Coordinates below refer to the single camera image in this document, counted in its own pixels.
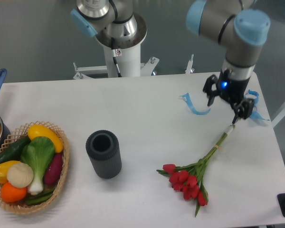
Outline dark grey ribbed vase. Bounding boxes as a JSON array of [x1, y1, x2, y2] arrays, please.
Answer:
[[85, 130, 122, 179]]

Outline dark green cucumber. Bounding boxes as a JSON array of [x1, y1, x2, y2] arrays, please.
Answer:
[[0, 135, 30, 164]]

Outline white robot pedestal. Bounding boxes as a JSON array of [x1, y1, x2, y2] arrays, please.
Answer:
[[73, 13, 160, 80]]

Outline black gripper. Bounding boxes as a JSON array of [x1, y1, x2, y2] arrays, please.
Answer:
[[202, 68, 255, 124]]

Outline red tulip bouquet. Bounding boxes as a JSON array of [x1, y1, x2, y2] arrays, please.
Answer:
[[157, 124, 236, 217]]

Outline yellow bell pepper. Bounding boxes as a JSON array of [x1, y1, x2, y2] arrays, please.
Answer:
[[0, 161, 20, 184]]

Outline cream garlic bulb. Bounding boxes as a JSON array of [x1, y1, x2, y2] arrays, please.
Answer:
[[7, 162, 34, 188]]

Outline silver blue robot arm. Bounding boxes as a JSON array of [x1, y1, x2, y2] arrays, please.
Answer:
[[71, 0, 270, 121]]

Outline white table leg bracket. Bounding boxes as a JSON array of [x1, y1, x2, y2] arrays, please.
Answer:
[[185, 54, 195, 74]]

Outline woven wicker basket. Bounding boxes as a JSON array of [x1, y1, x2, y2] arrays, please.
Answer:
[[0, 121, 70, 215]]

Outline curved blue tape strip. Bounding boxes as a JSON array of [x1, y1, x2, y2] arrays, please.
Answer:
[[180, 93, 211, 115]]

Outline green bok choy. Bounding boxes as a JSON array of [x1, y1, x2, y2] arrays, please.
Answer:
[[20, 136, 55, 195]]

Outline orange fruit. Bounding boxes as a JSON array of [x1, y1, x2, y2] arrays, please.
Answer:
[[0, 182, 27, 203]]

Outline green bean pods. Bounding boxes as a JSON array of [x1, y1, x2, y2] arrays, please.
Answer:
[[24, 188, 55, 206]]

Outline tangled blue tape strip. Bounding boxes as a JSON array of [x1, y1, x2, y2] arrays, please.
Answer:
[[245, 89, 270, 121]]

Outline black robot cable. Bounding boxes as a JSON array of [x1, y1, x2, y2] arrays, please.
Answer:
[[110, 37, 123, 78]]

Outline purple sweet potato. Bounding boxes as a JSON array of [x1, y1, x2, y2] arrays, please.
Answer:
[[44, 153, 63, 185]]

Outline yellow squash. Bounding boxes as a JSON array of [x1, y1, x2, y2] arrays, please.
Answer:
[[28, 124, 64, 153]]

